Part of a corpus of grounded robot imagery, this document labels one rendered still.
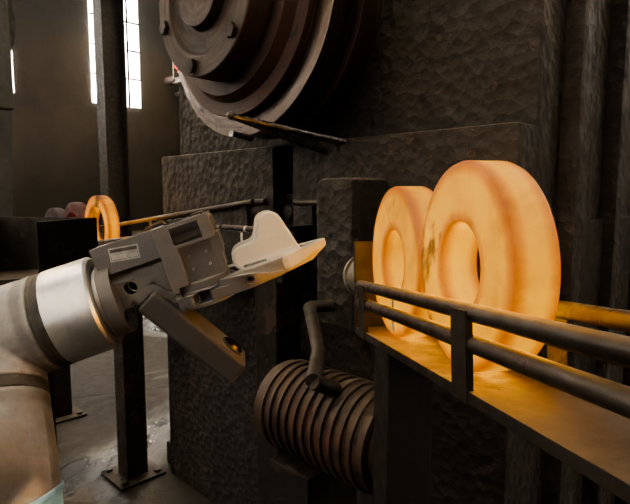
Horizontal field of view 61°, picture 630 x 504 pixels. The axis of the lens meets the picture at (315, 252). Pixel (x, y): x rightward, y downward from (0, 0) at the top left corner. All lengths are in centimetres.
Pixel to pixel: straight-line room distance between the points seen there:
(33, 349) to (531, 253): 40
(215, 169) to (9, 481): 90
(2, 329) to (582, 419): 44
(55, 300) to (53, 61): 1125
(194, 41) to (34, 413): 71
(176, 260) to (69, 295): 9
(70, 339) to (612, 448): 41
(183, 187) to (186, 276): 89
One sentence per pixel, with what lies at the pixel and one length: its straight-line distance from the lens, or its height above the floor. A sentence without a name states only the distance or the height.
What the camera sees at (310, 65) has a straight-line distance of 89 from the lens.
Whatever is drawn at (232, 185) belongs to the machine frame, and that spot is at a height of 79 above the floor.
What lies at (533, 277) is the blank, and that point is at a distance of 35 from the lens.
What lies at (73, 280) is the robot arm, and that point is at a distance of 51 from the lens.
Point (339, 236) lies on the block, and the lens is 81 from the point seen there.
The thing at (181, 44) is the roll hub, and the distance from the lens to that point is 105.
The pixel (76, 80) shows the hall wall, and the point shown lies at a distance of 1179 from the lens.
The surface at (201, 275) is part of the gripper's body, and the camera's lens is 50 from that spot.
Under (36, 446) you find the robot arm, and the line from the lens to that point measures 50.
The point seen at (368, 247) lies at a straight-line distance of 62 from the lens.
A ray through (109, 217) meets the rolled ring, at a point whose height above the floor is 71.
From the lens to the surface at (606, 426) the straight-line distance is 32.
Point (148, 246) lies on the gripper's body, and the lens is 51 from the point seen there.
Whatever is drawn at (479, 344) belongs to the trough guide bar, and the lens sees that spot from 34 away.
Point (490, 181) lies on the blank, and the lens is 37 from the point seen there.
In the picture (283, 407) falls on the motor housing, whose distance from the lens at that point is 73.
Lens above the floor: 77
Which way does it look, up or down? 6 degrees down
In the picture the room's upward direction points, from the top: straight up
